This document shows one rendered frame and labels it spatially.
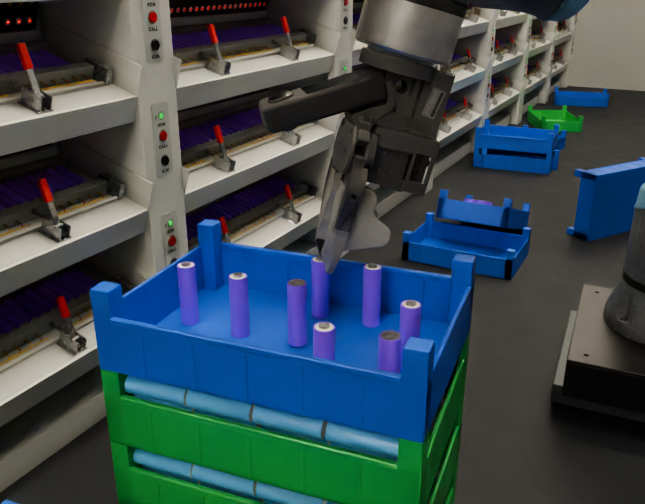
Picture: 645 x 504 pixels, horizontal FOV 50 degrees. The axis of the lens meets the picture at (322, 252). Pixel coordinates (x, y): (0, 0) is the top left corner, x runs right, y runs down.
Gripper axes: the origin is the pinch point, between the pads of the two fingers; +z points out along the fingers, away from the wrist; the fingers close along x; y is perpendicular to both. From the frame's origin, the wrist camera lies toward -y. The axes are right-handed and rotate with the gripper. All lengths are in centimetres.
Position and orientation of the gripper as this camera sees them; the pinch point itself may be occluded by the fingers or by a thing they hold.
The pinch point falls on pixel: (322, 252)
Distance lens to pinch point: 69.8
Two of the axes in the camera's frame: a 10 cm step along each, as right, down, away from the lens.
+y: 9.5, 1.9, 2.3
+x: -1.5, -3.7, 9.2
